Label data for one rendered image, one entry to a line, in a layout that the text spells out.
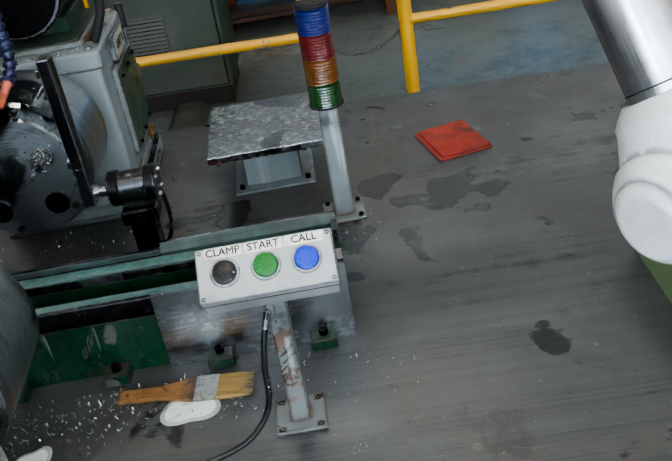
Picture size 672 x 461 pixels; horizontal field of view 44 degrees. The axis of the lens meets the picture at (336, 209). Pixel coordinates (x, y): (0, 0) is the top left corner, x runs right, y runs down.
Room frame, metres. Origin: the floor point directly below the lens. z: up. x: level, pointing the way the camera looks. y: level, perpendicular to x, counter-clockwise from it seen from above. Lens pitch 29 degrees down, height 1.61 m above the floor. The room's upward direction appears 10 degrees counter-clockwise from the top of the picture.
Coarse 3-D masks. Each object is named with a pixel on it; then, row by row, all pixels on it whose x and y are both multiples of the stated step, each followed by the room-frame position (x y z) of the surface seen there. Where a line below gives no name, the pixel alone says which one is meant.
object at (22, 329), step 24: (0, 288) 0.85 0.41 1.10; (0, 312) 0.81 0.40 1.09; (24, 312) 0.85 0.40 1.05; (0, 336) 0.78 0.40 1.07; (24, 336) 0.83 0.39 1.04; (0, 360) 0.76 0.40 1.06; (24, 360) 0.81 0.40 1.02; (0, 384) 0.73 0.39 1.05; (0, 408) 0.72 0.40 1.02; (0, 432) 0.72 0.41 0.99
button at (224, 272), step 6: (216, 264) 0.85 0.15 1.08; (222, 264) 0.85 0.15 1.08; (228, 264) 0.85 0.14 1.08; (234, 264) 0.85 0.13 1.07; (216, 270) 0.84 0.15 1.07; (222, 270) 0.84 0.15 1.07; (228, 270) 0.84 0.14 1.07; (234, 270) 0.84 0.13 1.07; (216, 276) 0.84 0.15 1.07; (222, 276) 0.84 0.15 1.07; (228, 276) 0.84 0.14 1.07; (234, 276) 0.84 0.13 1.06; (222, 282) 0.83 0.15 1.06; (228, 282) 0.83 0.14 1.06
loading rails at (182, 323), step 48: (192, 240) 1.17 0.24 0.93; (240, 240) 1.17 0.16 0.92; (336, 240) 1.13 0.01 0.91; (48, 288) 1.13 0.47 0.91; (96, 288) 1.13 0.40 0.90; (144, 288) 1.13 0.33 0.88; (192, 288) 1.03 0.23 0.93; (48, 336) 1.03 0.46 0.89; (96, 336) 1.03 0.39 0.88; (144, 336) 1.03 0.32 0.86; (192, 336) 1.02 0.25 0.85; (240, 336) 1.02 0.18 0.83; (336, 336) 1.00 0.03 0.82; (48, 384) 1.03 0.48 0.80
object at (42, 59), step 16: (48, 64) 1.22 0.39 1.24; (48, 80) 1.22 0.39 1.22; (48, 96) 1.22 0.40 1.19; (64, 96) 1.24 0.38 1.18; (64, 112) 1.22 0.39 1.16; (64, 128) 1.22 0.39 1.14; (64, 144) 1.22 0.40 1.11; (80, 144) 1.24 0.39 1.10; (80, 160) 1.22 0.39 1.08; (80, 176) 1.22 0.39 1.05; (80, 192) 1.22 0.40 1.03; (96, 192) 1.23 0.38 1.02
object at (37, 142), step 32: (32, 96) 1.35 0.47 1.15; (0, 128) 1.31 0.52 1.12; (32, 128) 1.31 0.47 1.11; (96, 128) 1.41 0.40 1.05; (0, 160) 1.31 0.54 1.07; (32, 160) 1.28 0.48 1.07; (64, 160) 1.31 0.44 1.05; (96, 160) 1.35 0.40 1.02; (0, 192) 1.31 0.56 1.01; (32, 192) 1.31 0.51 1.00; (64, 192) 1.31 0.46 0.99; (0, 224) 1.31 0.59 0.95; (32, 224) 1.31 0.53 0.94; (64, 224) 1.32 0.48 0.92
